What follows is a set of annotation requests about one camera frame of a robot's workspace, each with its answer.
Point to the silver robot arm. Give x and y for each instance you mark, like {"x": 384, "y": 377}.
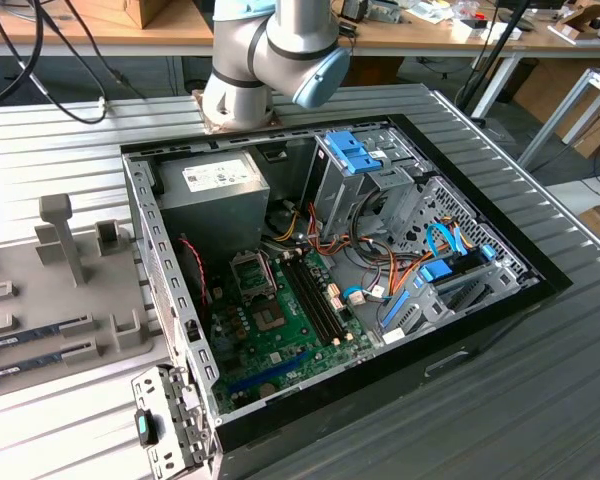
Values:
{"x": 280, "y": 30}

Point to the CPU socket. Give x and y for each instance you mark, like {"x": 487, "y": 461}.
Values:
{"x": 269, "y": 320}

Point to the grey parts rack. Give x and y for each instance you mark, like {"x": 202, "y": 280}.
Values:
{"x": 25, "y": 280}

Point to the blue RAM stick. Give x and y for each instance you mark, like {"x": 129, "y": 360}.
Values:
{"x": 20, "y": 336}
{"x": 20, "y": 367}

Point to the black case fan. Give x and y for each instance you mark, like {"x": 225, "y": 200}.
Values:
{"x": 186, "y": 280}

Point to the grey power supply unit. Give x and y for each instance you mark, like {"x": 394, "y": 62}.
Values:
{"x": 215, "y": 220}

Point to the beige four pin socket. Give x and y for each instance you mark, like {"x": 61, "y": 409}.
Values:
{"x": 216, "y": 291}

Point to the cardboard box on desk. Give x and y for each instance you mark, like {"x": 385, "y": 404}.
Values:
{"x": 150, "y": 12}

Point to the long wooden desk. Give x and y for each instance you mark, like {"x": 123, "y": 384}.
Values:
{"x": 180, "y": 37}

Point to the black blue case latch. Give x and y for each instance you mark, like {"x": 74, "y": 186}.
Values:
{"x": 145, "y": 427}

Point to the green motherboard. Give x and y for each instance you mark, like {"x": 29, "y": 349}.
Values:
{"x": 260, "y": 350}

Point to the blue expansion slot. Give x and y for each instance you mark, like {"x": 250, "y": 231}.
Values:
{"x": 272, "y": 372}

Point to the RAM slot black clips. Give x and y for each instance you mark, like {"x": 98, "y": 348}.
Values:
{"x": 307, "y": 303}
{"x": 320, "y": 299}

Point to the round coin cell battery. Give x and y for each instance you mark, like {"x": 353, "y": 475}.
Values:
{"x": 269, "y": 389}

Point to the RAM slot white clips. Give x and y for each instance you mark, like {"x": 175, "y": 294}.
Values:
{"x": 327, "y": 297}
{"x": 313, "y": 301}

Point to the grey metal drive cage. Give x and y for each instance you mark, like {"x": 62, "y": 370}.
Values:
{"x": 340, "y": 200}

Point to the beige board connector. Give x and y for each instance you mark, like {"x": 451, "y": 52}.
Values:
{"x": 337, "y": 305}
{"x": 332, "y": 290}

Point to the blue drive latch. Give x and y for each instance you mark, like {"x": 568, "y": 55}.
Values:
{"x": 352, "y": 150}

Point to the empty blue disk carrier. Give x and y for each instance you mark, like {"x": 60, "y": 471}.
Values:
{"x": 397, "y": 305}

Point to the black PC case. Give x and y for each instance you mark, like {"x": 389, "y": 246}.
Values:
{"x": 380, "y": 400}

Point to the hard disk in blue carrier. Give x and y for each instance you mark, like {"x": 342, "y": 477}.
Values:
{"x": 435, "y": 271}

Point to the perforated metal disk bay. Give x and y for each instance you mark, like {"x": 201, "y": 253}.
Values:
{"x": 480, "y": 235}

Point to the small white box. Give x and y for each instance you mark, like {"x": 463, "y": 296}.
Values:
{"x": 467, "y": 30}

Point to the black stand pole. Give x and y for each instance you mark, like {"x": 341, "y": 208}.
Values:
{"x": 500, "y": 45}

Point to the large brown cardboard box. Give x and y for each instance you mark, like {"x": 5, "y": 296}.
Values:
{"x": 595, "y": 130}

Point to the grey metal shelf frame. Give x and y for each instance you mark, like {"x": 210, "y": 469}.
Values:
{"x": 552, "y": 119}

